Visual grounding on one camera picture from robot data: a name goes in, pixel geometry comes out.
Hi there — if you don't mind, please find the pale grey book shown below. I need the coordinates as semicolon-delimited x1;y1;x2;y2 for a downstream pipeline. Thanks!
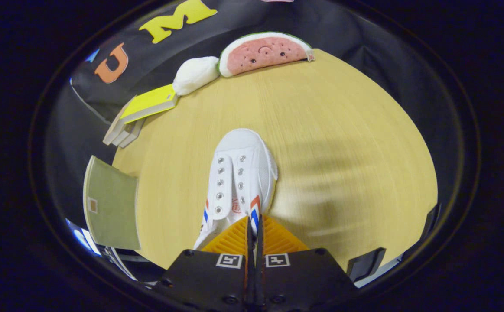
118;117;146;149
111;121;142;147

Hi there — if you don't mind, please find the yellow cover book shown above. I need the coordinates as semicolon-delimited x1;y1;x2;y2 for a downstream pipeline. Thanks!
120;84;179;125

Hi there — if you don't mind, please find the black plastic block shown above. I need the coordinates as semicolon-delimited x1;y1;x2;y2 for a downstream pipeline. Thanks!
346;247;387;283

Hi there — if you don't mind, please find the computer monitor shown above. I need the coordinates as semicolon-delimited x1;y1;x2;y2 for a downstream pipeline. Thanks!
65;218;101;256

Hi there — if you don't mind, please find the beige cover book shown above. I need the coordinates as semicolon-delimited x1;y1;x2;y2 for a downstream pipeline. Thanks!
103;102;135;146

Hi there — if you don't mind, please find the watermelon slice plush toy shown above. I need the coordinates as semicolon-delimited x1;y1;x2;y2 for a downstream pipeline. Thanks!
218;32;315;78

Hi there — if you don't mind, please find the white plush toy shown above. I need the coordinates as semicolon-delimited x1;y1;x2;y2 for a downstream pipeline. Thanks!
172;56;220;97

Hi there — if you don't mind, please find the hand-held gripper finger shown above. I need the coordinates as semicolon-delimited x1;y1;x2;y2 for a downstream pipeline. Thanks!
256;214;360;312
153;216;256;312

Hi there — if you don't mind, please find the white canvas shoe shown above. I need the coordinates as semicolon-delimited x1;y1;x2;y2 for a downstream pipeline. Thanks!
192;128;278;251

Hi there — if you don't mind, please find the black backdrop cloth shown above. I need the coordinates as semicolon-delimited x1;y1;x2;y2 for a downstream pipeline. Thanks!
48;0;460;217

